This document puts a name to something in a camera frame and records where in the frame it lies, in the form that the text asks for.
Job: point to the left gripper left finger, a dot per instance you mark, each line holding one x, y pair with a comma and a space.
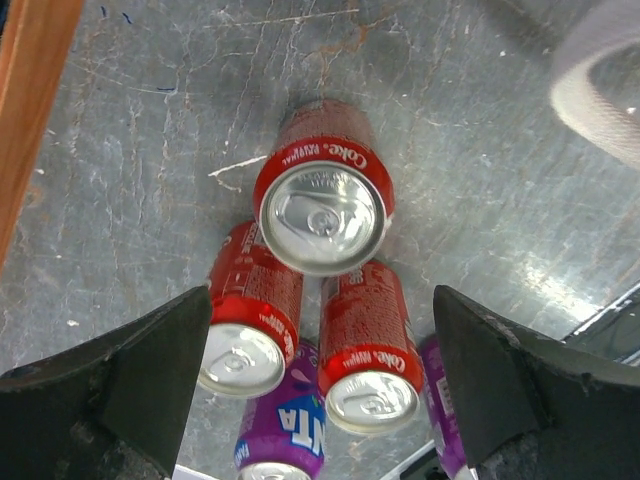
114, 407

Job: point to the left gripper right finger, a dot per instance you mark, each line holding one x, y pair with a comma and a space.
531, 407

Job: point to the brown canvas tote bag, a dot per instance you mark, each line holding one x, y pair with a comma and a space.
609, 28

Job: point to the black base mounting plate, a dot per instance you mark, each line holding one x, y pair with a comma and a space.
612, 334

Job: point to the purple fanta can front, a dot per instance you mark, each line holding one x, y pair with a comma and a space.
448, 443

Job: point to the purple fanta can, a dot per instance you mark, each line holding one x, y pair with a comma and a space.
282, 434
448, 443

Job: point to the red coke can front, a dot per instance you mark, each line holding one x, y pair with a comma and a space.
369, 372

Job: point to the red coke can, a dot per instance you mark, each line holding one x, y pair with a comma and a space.
324, 199
369, 372
254, 329

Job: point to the red coke can back left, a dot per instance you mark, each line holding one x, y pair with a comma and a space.
254, 329

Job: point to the purple fanta can left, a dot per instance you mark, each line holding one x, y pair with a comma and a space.
282, 434

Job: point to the red coke can back right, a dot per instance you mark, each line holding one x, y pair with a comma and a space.
324, 199

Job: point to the orange wooden divider tray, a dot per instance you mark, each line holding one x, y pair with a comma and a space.
35, 42

